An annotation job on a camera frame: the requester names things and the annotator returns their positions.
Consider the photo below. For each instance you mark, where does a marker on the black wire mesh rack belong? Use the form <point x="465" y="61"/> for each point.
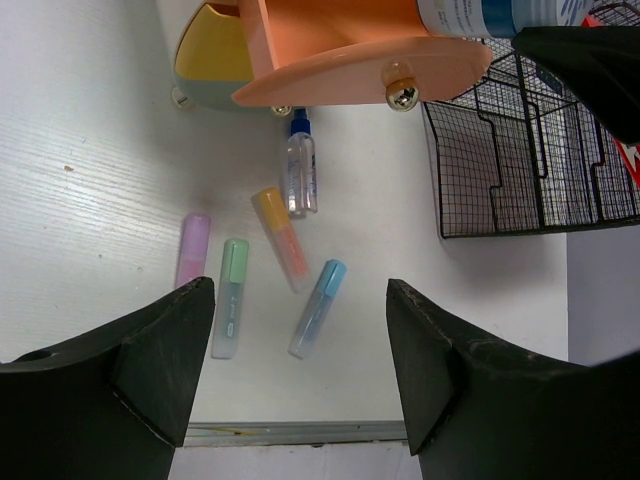
<point x="519" y="154"/>

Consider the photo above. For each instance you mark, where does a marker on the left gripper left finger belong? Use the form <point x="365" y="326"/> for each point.
<point x="112" y="403"/>

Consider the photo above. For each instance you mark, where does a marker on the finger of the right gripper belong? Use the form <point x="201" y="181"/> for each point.
<point x="599" y="65"/>

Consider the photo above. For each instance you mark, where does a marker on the orange highlighter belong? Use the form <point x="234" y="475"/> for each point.
<point x="273" y="215"/>

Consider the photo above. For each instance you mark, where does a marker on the aluminium table edge rail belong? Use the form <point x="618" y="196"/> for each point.
<point x="293" y="433"/>

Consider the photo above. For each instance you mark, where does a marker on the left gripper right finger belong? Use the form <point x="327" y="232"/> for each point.
<point x="476" y="406"/>

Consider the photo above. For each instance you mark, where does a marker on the red folder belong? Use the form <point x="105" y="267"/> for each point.
<point x="625" y="145"/>

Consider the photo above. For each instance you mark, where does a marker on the blue highlighter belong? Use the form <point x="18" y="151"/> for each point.
<point x="317" y="309"/>

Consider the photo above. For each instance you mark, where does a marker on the round blue slime jar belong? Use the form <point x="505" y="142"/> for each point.
<point x="501" y="19"/>

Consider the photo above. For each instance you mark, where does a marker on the purple highlighter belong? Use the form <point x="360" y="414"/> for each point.
<point x="195" y="236"/>

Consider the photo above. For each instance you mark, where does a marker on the clear blue-capped spray bottle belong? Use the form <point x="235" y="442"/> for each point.
<point x="300" y="182"/>

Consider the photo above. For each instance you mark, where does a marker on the green highlighter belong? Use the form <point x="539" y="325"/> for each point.
<point x="225" y="333"/>

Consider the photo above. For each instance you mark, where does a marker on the round cream drawer organizer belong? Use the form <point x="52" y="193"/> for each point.
<point x="278" y="55"/>

